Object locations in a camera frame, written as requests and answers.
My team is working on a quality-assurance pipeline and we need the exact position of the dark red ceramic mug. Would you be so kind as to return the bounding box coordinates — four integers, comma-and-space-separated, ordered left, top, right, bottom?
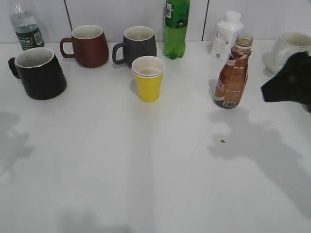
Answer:
60, 25, 109, 68

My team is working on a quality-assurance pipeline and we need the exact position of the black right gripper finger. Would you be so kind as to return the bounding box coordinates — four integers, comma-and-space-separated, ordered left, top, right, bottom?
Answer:
261, 51, 311, 107

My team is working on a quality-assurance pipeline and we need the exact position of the white milk bottle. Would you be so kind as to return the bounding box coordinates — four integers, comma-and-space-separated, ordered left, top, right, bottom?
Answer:
210, 11, 244, 62

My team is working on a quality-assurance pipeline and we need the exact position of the green soda bottle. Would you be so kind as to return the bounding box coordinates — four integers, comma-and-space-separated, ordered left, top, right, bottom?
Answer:
164, 0, 190, 60

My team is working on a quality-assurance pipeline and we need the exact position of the dark grey ceramic mug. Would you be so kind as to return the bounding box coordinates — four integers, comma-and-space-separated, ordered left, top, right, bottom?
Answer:
112, 26, 157, 67

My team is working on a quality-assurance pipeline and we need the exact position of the yellow paper cup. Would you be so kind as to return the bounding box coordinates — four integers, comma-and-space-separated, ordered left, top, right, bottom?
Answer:
131, 56, 166, 102

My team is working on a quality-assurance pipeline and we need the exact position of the black ceramic mug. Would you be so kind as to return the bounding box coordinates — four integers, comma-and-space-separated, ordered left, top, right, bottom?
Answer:
8, 47, 67, 100

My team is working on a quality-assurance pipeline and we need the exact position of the clear water bottle green label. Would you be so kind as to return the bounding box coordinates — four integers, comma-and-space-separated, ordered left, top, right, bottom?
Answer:
8, 0, 45, 50

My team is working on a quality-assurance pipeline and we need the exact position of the white ceramic mug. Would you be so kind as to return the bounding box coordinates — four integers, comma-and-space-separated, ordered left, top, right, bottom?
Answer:
263, 32, 311, 74

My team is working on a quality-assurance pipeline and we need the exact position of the orange juice bottle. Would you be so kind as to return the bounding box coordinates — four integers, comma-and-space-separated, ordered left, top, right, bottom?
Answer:
213, 33, 253, 109

